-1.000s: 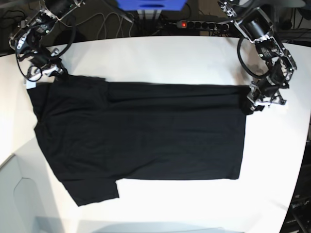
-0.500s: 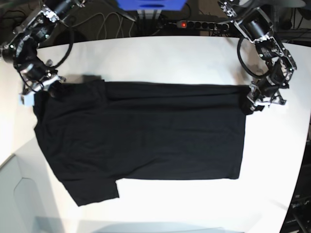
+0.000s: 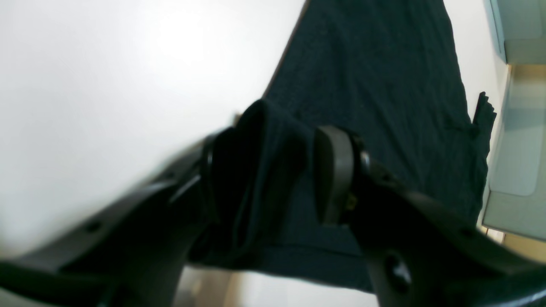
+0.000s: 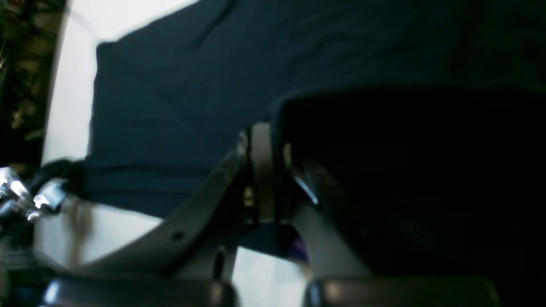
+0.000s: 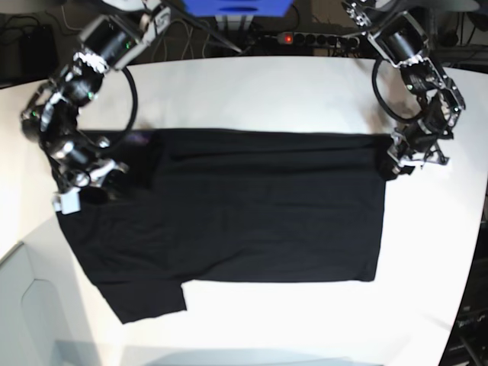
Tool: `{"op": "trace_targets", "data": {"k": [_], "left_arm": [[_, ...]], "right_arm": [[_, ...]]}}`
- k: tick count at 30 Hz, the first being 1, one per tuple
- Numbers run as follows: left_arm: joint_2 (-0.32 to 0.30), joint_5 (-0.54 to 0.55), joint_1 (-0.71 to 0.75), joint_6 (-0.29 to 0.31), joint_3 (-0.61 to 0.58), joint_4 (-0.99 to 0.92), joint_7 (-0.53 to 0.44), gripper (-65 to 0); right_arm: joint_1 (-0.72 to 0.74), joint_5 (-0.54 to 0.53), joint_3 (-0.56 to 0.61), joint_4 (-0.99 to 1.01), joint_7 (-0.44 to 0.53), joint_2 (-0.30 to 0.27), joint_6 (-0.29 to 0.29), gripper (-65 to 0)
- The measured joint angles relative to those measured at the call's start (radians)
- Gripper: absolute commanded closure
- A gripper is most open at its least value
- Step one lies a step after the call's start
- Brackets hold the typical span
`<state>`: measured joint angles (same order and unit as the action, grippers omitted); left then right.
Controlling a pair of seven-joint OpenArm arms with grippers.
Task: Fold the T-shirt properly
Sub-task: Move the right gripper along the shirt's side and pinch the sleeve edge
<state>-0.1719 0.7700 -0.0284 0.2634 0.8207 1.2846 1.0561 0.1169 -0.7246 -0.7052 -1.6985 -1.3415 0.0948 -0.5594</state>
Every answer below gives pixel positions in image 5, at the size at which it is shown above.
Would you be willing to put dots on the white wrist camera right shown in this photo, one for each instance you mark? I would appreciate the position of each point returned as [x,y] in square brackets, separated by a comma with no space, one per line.
[67,203]

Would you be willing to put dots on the blue plastic bin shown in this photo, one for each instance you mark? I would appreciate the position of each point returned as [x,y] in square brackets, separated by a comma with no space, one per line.
[264,8]

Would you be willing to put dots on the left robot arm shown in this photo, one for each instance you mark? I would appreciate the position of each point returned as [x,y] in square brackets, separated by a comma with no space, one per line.
[401,41]

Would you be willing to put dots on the black T-shirt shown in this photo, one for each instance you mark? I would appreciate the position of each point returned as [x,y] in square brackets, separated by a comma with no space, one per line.
[222,205]

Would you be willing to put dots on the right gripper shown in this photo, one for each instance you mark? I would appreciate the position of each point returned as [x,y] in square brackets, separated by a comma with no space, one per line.
[96,178]

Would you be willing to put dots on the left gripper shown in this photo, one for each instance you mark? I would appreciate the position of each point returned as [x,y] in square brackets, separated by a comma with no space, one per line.
[413,146]

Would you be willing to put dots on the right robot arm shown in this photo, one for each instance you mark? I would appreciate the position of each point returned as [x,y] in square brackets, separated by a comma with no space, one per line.
[107,44]

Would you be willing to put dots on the grey cabinet beside table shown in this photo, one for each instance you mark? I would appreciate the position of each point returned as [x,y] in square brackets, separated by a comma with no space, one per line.
[38,326]

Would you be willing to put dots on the black power strip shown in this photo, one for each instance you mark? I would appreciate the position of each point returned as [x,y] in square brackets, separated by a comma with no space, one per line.
[315,40]

